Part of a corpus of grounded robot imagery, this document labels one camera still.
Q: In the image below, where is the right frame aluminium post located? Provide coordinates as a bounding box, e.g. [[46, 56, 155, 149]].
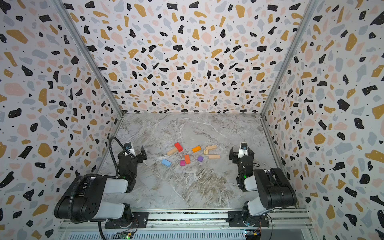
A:
[[261, 0, 319, 119]]

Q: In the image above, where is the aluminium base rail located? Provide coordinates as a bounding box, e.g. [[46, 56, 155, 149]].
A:
[[58, 207, 316, 240]]

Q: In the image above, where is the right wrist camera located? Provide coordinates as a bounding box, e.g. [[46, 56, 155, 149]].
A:
[[238, 143, 249, 159]]

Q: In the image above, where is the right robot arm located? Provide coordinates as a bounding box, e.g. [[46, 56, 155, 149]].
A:
[[229, 143, 297, 227]]

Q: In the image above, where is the light blue wood block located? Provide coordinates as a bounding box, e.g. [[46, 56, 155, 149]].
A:
[[162, 159, 172, 167]]

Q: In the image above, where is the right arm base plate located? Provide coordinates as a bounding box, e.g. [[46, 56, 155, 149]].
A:
[[226, 211, 270, 228]]

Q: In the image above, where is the orange-red wood block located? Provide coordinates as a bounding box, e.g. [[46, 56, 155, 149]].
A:
[[185, 155, 191, 165]]

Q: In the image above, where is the long natural wood block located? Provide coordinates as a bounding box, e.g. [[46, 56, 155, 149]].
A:
[[167, 148, 178, 156]]

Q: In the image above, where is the frame aluminium post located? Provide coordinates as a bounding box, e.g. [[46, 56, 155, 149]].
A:
[[52, 0, 124, 118], [261, 0, 319, 119]]

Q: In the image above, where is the left frame aluminium post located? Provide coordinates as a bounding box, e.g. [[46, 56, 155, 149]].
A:
[[52, 0, 124, 118]]

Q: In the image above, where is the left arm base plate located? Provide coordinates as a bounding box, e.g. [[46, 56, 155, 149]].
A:
[[105, 212, 149, 230]]

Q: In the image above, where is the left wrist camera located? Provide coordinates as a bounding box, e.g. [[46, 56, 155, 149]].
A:
[[124, 143, 136, 157]]

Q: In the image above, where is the red wood block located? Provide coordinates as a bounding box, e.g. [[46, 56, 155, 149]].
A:
[[175, 143, 183, 152]]

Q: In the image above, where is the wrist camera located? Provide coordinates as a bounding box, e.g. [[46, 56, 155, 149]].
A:
[[124, 143, 136, 157], [238, 143, 249, 159]]

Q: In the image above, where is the yellow-orange wood block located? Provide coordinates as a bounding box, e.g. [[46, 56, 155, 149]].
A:
[[192, 146, 201, 153]]

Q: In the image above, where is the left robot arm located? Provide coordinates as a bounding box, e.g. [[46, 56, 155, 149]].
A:
[[54, 143, 147, 228]]

